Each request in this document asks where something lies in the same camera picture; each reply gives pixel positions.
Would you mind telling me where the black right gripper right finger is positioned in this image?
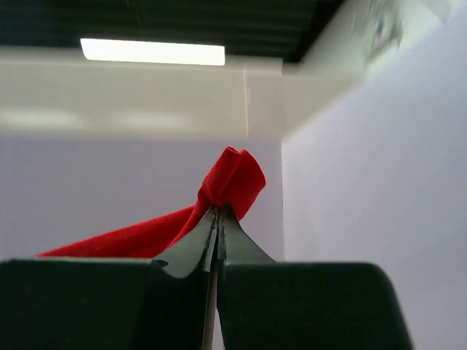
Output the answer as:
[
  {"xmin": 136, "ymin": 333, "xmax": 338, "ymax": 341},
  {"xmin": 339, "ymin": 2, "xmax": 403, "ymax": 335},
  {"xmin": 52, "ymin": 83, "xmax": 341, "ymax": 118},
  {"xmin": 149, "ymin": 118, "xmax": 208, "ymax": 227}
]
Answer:
[{"xmin": 217, "ymin": 206, "xmax": 412, "ymax": 350}]

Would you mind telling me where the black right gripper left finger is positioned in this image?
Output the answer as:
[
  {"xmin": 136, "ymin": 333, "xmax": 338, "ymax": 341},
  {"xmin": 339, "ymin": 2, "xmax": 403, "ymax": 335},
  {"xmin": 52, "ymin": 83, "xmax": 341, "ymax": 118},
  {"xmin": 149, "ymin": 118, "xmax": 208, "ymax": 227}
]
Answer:
[{"xmin": 1, "ymin": 209, "xmax": 218, "ymax": 349}]

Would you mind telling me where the red t shirt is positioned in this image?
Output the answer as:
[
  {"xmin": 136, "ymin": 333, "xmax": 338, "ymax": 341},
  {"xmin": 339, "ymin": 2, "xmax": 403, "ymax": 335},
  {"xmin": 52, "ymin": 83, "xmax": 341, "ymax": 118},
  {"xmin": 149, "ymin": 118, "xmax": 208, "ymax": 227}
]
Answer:
[{"xmin": 38, "ymin": 147, "xmax": 266, "ymax": 258}]

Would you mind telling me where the rectangular ceiling light panel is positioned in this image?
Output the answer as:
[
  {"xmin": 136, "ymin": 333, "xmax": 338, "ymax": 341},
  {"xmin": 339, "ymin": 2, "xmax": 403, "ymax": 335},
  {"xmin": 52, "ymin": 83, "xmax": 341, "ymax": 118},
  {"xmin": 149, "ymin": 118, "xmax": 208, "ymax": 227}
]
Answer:
[{"xmin": 80, "ymin": 38, "xmax": 225, "ymax": 66}]

